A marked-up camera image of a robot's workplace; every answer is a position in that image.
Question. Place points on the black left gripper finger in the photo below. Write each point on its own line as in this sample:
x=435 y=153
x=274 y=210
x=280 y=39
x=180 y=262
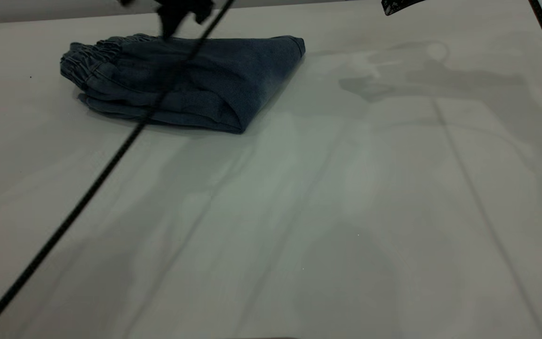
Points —
x=204 y=9
x=172 y=16

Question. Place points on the blue denim pants basketball print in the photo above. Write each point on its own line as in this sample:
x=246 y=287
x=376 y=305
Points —
x=195 y=80

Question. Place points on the white-scuffed black right gripper finger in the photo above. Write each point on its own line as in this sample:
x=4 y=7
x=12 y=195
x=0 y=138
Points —
x=400 y=5

